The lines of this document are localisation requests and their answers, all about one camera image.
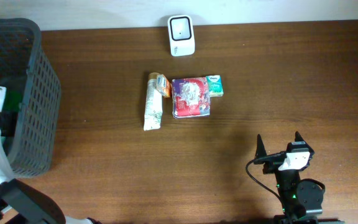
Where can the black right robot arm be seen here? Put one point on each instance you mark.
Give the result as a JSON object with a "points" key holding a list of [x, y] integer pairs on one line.
{"points": [[301, 199]]}

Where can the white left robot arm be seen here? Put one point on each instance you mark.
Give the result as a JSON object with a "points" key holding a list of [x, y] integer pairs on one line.
{"points": [[31, 205]]}

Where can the grey plastic mesh basket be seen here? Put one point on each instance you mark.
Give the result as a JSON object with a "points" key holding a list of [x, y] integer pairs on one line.
{"points": [[24, 67]]}

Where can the red purple tissue pack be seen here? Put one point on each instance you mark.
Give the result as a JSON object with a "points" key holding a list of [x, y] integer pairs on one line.
{"points": [[190, 97]]}

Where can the green kleenex tissue pack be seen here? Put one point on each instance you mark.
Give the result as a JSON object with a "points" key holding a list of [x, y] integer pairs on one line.
{"points": [[215, 85]]}

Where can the small orange box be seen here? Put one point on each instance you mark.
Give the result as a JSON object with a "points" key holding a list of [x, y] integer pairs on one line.
{"points": [[163, 86]]}

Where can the green lid jar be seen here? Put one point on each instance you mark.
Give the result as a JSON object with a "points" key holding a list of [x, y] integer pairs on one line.
{"points": [[12, 101]]}

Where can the white barcode scanner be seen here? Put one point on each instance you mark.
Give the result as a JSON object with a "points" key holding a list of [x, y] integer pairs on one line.
{"points": [[181, 35]]}

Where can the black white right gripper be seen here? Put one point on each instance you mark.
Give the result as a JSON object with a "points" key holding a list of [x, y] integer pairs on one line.
{"points": [[261, 151]]}

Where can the white cream tube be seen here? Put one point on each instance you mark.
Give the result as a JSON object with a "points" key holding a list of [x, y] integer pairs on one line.
{"points": [[153, 104]]}

